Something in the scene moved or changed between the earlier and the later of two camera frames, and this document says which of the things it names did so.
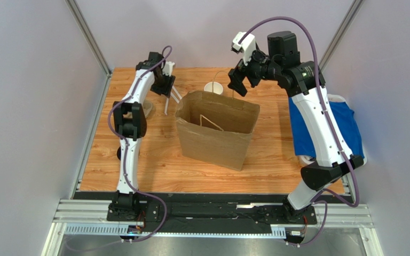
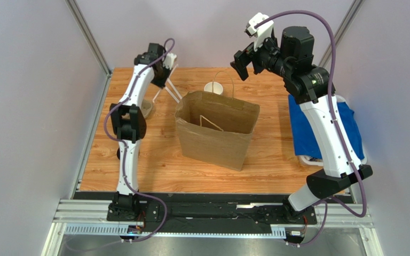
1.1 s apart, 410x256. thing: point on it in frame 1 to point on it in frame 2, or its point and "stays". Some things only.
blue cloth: (344, 114) stays
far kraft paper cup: (213, 87) stays
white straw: (166, 103) to (156, 97)
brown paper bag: (215, 129) stays
